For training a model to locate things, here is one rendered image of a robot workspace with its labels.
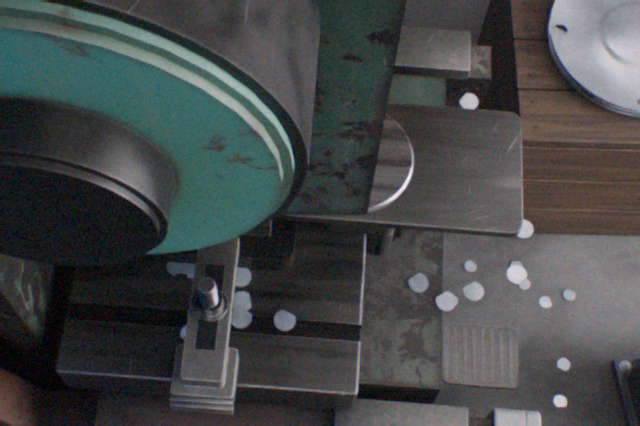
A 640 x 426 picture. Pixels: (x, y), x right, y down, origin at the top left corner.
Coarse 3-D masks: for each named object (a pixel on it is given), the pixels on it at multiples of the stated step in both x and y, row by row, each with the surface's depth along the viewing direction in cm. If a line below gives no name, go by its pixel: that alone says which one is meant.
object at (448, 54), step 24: (408, 48) 121; (432, 48) 121; (456, 48) 121; (480, 48) 124; (408, 72) 121; (432, 72) 121; (456, 72) 120; (480, 72) 122; (456, 96) 126; (480, 96) 126
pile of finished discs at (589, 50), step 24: (576, 0) 159; (600, 0) 159; (624, 0) 159; (552, 24) 157; (576, 24) 157; (600, 24) 157; (624, 24) 156; (552, 48) 155; (576, 48) 155; (600, 48) 155; (624, 48) 154; (576, 72) 153; (600, 72) 153; (624, 72) 153; (600, 96) 151; (624, 96) 151
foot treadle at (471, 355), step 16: (448, 336) 155; (464, 336) 155; (480, 336) 155; (496, 336) 156; (512, 336) 156; (448, 352) 154; (464, 352) 154; (480, 352) 154; (496, 352) 154; (512, 352) 155; (448, 368) 153; (464, 368) 153; (480, 368) 153; (496, 368) 153; (512, 368) 153; (464, 384) 152; (480, 384) 152; (496, 384) 152; (512, 384) 152
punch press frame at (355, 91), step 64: (320, 0) 44; (384, 0) 44; (320, 64) 49; (384, 64) 49; (320, 128) 55; (320, 192) 62; (0, 256) 83; (384, 256) 108; (0, 320) 91; (384, 320) 105; (64, 384) 111; (384, 384) 102
